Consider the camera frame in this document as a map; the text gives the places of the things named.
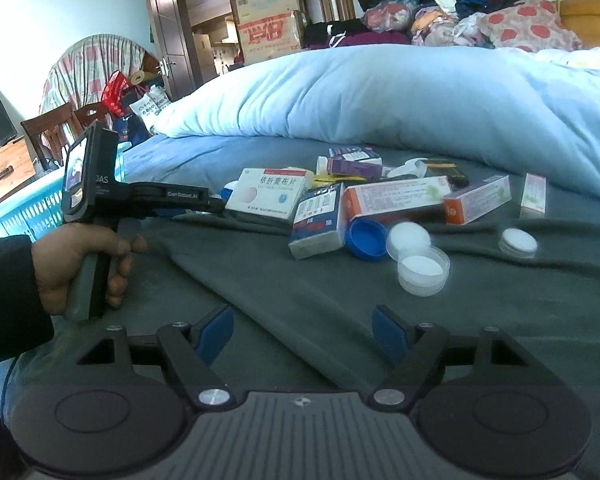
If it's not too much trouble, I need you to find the grey blanket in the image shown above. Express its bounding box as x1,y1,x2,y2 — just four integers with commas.
140,170,600,480

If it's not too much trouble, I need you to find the yellow packet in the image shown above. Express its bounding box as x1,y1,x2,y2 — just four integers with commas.
311,172,352,187

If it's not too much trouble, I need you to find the long white orange medicine box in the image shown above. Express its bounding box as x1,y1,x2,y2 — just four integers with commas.
342,176,453,227

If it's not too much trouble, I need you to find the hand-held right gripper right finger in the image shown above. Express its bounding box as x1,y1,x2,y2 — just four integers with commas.
371,305,527,409

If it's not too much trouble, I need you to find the cardboard box with red print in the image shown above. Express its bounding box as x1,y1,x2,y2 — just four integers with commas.
236,10,309,66

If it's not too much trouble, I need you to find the blue white red medicine box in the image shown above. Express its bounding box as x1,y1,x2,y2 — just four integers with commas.
288,183,349,261

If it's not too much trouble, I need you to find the dark blue bag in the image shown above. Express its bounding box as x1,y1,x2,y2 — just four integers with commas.
111,112,152,147

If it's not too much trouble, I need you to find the purple white medicine box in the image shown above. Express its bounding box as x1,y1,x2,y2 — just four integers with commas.
328,145,377,161

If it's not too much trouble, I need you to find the white blanket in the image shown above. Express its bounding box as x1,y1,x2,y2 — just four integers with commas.
529,46,600,70

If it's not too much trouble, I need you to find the dark brown medicine box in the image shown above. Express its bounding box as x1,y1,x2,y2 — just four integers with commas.
422,157,470,189

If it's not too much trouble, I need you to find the blue plastic basket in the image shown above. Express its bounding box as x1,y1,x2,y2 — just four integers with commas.
0,142,131,239

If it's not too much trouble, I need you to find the black cloth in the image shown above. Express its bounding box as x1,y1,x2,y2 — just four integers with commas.
304,19,367,42

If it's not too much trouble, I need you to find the white medicine box blue print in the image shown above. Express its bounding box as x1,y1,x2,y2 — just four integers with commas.
225,166,315,224

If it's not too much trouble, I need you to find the purple cloth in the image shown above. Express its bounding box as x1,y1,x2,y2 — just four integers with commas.
305,29,412,52

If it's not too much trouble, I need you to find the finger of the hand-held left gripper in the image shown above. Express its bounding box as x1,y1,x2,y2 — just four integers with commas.
180,194,227,217

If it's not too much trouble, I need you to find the brown wooden door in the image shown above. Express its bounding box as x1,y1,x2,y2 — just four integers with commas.
140,0,197,92

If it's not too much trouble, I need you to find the red dotted cloth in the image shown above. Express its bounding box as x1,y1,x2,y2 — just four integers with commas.
479,0,587,54

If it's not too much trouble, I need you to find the small white pink box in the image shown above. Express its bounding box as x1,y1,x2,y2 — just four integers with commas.
519,172,547,219

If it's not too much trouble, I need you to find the clear round container white lid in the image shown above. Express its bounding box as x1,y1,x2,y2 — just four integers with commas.
386,221,432,261

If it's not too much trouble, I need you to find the pile of mixed clothes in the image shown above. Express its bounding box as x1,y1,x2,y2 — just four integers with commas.
362,0,496,50

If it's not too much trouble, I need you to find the thin cable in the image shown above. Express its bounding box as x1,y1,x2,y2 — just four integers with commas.
0,352,24,417

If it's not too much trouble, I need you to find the striped cloth cover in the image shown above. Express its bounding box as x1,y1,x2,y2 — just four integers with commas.
40,34,149,117

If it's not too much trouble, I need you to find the red ribbon bag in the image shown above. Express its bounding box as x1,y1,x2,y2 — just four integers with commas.
102,72,132,114

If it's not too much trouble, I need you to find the wooden headboard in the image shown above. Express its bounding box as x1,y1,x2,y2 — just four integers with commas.
556,0,600,59

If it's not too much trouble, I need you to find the wooden dresser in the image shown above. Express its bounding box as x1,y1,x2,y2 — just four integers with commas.
0,137,38,217

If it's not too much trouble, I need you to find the light blue quilt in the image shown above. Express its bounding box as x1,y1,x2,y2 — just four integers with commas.
152,46,600,202

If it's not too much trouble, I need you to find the wooden chair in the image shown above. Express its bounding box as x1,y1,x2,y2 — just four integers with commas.
74,101,112,132
21,102,77,167

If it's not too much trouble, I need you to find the blue bottle cap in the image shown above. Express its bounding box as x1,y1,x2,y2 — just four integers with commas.
345,218,390,262

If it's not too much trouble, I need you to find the person's left hand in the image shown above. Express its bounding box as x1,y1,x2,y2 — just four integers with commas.
31,221,149,317

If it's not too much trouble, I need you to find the white printed plastic bag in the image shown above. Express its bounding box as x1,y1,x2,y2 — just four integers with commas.
130,85,174,134

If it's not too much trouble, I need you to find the person's left forearm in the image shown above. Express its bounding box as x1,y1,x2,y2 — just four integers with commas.
0,234,56,367

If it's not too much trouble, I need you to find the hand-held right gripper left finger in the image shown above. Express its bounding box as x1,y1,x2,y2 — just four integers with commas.
72,305,236,410

